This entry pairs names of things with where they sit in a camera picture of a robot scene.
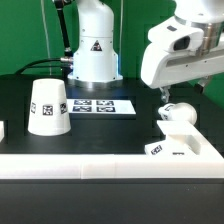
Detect white lamp shade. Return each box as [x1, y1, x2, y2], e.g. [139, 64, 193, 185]
[28, 78, 71, 136]

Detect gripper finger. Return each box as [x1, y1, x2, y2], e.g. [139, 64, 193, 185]
[160, 86, 170, 103]
[194, 76, 212, 94]

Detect white lamp base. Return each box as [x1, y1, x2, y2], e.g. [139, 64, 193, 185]
[145, 120, 200, 157]

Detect white L-shaped fence wall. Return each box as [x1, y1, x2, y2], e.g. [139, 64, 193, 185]
[0, 130, 224, 179]

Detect white lamp bulb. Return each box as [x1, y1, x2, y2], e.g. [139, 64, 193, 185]
[158, 103, 197, 125]

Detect white block at left edge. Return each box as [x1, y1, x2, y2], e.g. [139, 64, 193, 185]
[0, 121, 4, 142]

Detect black cable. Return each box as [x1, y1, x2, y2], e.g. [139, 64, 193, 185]
[14, 58, 73, 75]

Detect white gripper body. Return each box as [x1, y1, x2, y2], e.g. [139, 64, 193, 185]
[141, 37, 224, 89]

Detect white marker sheet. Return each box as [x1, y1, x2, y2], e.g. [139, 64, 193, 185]
[67, 99, 135, 115]

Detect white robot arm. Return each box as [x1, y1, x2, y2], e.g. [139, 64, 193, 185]
[68, 0, 224, 102]

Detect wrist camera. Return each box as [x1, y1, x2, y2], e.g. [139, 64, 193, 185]
[148, 22, 204, 52]

